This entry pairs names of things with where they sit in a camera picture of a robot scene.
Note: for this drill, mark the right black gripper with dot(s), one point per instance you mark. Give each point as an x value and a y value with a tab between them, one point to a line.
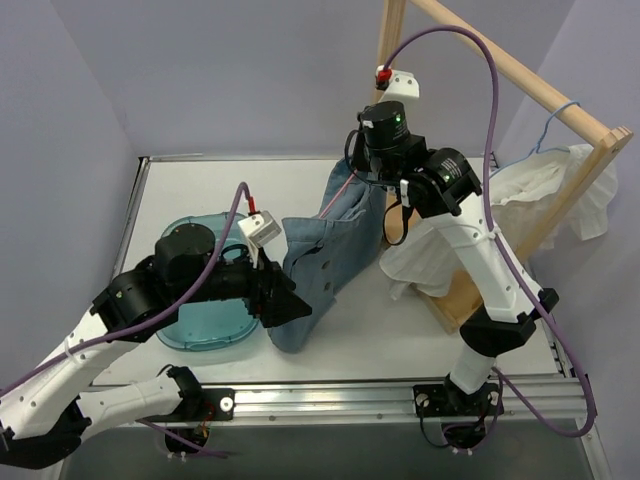
361	159

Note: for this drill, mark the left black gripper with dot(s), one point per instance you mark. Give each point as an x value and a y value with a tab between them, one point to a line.
261	289

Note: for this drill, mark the pink wire hanger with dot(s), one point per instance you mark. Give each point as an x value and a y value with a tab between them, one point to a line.
336	196

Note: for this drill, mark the blue denim skirt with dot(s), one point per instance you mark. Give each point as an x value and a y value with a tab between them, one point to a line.
324	255

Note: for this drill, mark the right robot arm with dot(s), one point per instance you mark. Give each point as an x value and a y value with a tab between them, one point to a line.
441	186

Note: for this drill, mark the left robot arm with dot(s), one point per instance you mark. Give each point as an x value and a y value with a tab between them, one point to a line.
49	415

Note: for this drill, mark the teal plastic tray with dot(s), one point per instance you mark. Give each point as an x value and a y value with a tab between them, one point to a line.
207	326

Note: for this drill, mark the white garment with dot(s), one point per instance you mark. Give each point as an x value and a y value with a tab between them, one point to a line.
519	194

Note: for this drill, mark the wooden clothes rack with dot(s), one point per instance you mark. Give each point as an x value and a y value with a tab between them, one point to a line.
452	310

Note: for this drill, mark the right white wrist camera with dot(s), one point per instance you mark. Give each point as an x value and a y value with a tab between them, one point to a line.
396	85

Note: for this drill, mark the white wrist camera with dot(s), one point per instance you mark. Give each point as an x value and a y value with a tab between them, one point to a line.
396	85
258	229

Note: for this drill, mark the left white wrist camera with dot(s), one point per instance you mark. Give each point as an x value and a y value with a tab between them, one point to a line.
258	229

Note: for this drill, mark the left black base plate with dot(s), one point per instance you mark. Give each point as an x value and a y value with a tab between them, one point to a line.
212	404

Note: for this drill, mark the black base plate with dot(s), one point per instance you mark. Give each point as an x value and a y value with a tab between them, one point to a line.
444	400
212	404

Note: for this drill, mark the blue wire hanger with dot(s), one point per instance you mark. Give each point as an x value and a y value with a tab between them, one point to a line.
537	149

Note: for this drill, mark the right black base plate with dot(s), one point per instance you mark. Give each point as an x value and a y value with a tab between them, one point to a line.
444	400

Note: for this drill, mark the aluminium front rail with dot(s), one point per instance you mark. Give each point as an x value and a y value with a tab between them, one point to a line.
342	402

